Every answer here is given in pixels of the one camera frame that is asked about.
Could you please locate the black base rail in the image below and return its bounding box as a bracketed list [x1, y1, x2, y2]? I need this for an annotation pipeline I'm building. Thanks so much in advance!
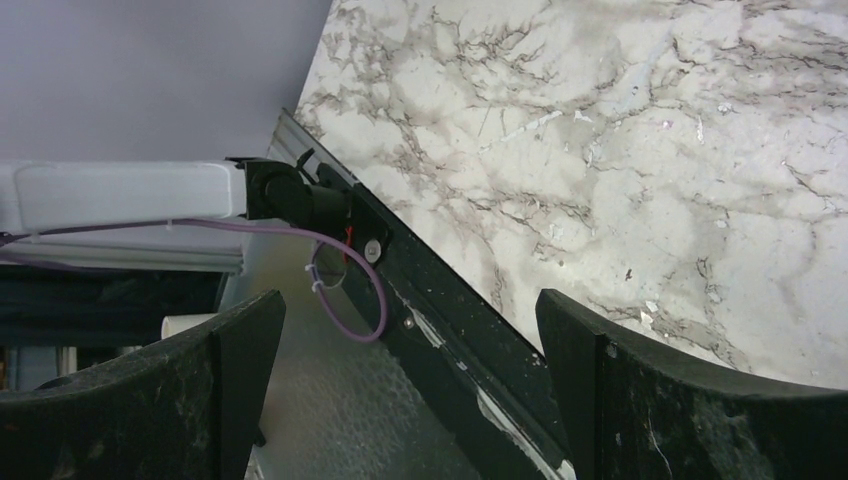
[317, 164, 575, 479]

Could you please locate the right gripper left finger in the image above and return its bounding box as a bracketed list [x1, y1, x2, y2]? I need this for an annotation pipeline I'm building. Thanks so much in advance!
[1, 290, 286, 479]

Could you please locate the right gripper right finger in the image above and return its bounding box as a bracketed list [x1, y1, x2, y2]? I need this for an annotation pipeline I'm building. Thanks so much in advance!
[535, 289, 847, 479]

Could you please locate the aluminium frame rail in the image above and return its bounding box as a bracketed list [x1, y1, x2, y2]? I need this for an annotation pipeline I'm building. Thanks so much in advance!
[1, 112, 352, 273]

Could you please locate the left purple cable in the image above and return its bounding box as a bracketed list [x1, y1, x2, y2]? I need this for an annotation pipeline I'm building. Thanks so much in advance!
[0, 217, 391, 344]

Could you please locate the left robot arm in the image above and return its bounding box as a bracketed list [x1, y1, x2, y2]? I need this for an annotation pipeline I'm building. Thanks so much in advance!
[1, 158, 350, 235]

